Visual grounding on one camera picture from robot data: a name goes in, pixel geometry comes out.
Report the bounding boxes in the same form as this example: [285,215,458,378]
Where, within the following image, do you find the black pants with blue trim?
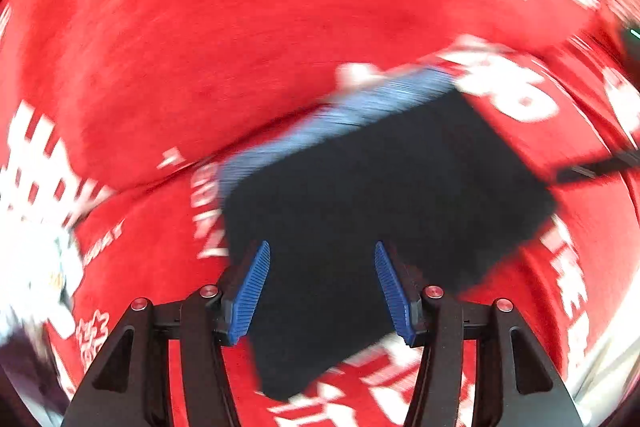
[218,68,555,401]

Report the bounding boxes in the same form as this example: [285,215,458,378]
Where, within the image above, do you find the red wedding bed blanket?
[1,39,639,426]

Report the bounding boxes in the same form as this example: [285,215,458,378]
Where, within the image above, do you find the white floral cloth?
[1,221,84,343]

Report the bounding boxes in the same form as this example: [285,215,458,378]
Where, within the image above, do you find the red wedding pillow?
[1,0,599,191]

